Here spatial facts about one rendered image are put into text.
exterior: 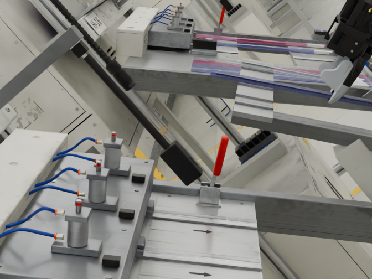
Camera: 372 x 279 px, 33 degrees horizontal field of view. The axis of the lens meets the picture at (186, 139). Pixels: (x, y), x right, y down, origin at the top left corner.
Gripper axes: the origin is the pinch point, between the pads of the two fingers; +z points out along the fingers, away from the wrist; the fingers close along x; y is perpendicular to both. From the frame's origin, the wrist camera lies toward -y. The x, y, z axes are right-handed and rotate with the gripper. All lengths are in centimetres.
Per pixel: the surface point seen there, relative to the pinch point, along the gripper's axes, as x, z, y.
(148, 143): -452, 243, 29
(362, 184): 3.0, 13.0, -12.9
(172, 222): 44, 14, 22
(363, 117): -224, 63, -74
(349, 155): 3.0, 8.6, -7.5
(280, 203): 33.5, 9.9, 7.1
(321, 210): 33.1, 8.3, 1.1
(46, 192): 52, 13, 38
